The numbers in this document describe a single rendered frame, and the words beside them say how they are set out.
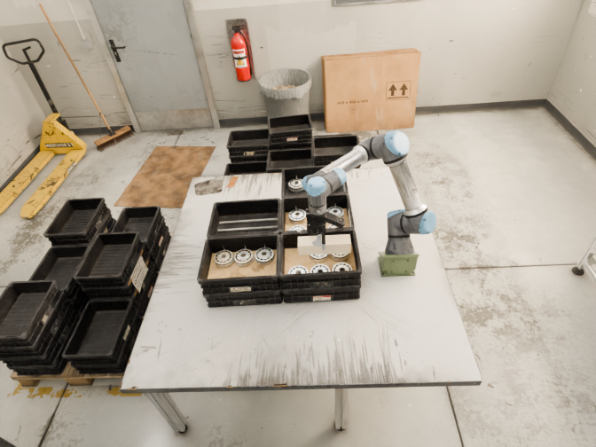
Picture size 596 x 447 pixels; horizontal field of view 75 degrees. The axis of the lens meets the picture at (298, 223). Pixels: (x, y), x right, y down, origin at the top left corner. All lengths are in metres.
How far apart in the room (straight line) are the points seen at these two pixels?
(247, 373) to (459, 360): 0.95
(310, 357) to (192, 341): 0.59
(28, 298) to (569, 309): 3.55
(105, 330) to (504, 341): 2.56
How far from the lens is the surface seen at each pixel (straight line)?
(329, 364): 1.88
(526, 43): 5.24
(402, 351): 1.94
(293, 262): 2.07
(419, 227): 1.98
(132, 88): 5.19
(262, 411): 2.58
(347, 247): 1.79
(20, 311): 2.97
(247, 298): 2.05
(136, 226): 3.30
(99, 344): 2.82
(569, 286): 3.44
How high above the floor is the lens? 2.38
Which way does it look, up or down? 43 degrees down
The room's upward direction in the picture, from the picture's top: 6 degrees counter-clockwise
